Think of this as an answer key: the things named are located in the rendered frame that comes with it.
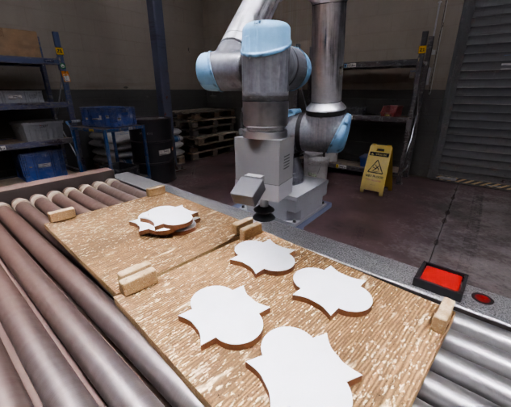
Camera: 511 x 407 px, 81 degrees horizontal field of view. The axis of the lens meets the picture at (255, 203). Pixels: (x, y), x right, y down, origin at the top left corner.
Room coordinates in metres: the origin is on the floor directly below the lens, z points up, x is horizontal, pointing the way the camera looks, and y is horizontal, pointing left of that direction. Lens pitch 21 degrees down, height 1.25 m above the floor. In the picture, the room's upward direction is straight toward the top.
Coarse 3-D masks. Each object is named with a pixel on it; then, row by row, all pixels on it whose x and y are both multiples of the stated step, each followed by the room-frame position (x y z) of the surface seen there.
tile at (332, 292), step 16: (304, 272) 0.45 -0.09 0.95; (320, 272) 0.45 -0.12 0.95; (336, 272) 0.45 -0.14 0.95; (304, 288) 0.41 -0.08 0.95; (320, 288) 0.41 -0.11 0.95; (336, 288) 0.41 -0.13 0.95; (352, 288) 0.41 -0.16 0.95; (320, 304) 0.37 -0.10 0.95; (336, 304) 0.37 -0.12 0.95; (352, 304) 0.37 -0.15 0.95; (368, 304) 0.37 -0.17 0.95
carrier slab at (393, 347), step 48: (240, 240) 0.59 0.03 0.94; (144, 288) 0.42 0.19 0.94; (192, 288) 0.42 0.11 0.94; (288, 288) 0.42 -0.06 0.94; (384, 288) 0.42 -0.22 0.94; (144, 336) 0.33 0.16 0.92; (192, 336) 0.32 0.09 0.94; (336, 336) 0.32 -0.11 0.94; (384, 336) 0.32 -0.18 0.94; (432, 336) 0.32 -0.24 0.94; (192, 384) 0.24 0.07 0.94; (240, 384) 0.24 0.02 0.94; (384, 384) 0.24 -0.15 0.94
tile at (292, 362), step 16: (272, 336) 0.30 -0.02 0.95; (288, 336) 0.30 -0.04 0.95; (304, 336) 0.30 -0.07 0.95; (320, 336) 0.30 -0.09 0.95; (272, 352) 0.28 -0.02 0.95; (288, 352) 0.28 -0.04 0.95; (304, 352) 0.28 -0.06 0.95; (320, 352) 0.28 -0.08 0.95; (256, 368) 0.26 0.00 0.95; (272, 368) 0.26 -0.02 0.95; (288, 368) 0.26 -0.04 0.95; (304, 368) 0.26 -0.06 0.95; (320, 368) 0.26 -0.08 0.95; (336, 368) 0.26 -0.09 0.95; (272, 384) 0.24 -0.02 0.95; (288, 384) 0.24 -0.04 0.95; (304, 384) 0.24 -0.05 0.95; (320, 384) 0.24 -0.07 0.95; (336, 384) 0.24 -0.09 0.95; (352, 384) 0.24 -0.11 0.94; (272, 400) 0.22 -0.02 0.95; (288, 400) 0.22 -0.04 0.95; (304, 400) 0.22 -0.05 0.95; (320, 400) 0.22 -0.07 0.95; (336, 400) 0.22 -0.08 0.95; (352, 400) 0.22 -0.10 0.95
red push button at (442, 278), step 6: (426, 270) 0.49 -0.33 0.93; (432, 270) 0.49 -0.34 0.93; (438, 270) 0.49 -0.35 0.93; (426, 276) 0.47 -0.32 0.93; (432, 276) 0.47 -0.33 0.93; (438, 276) 0.47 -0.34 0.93; (444, 276) 0.47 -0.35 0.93; (450, 276) 0.47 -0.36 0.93; (456, 276) 0.47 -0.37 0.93; (432, 282) 0.45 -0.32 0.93; (438, 282) 0.45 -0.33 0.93; (444, 282) 0.45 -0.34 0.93; (450, 282) 0.45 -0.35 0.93; (456, 282) 0.45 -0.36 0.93; (450, 288) 0.43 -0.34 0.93; (456, 288) 0.43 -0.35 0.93
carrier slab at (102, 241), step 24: (168, 192) 0.93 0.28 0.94; (96, 216) 0.73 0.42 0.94; (120, 216) 0.73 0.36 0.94; (216, 216) 0.73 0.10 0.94; (72, 240) 0.59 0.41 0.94; (96, 240) 0.59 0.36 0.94; (120, 240) 0.59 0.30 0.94; (144, 240) 0.59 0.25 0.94; (168, 240) 0.59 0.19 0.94; (192, 240) 0.59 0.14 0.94; (216, 240) 0.59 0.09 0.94; (96, 264) 0.50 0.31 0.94; (120, 264) 0.50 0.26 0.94; (168, 264) 0.50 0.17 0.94
